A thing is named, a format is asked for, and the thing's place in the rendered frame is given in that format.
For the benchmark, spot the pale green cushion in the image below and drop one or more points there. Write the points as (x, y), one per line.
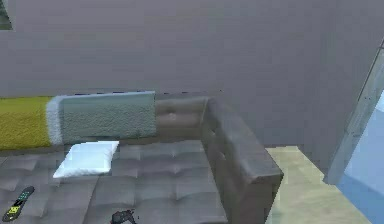
(106, 118)

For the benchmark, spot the framed wall picture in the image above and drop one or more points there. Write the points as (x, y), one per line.
(4, 15)

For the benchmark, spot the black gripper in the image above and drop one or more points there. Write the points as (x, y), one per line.
(122, 217)

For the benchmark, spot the yellow cushion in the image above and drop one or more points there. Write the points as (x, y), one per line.
(23, 123)

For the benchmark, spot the black remote control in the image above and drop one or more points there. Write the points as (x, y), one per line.
(17, 204)

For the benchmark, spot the white pillow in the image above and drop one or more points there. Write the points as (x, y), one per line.
(87, 159)

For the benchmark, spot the grey tufted sofa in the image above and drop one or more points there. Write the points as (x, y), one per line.
(186, 180)

